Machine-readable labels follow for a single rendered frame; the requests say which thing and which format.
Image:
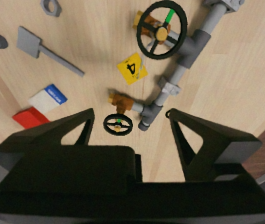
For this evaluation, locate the grey hex nut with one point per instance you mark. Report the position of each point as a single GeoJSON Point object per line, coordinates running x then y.
{"type": "Point", "coordinates": [57, 8]}

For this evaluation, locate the red flat rectangular block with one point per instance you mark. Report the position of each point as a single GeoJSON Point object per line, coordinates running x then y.
{"type": "Point", "coordinates": [30, 117]}

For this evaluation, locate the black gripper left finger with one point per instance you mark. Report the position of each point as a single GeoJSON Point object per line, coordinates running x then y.
{"type": "Point", "coordinates": [52, 132]}

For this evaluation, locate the grey pipe manifold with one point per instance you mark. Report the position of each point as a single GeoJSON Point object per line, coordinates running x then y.
{"type": "Point", "coordinates": [189, 50]}

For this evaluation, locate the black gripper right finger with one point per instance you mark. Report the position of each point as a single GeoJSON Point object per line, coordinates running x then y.
{"type": "Point", "coordinates": [222, 145]}

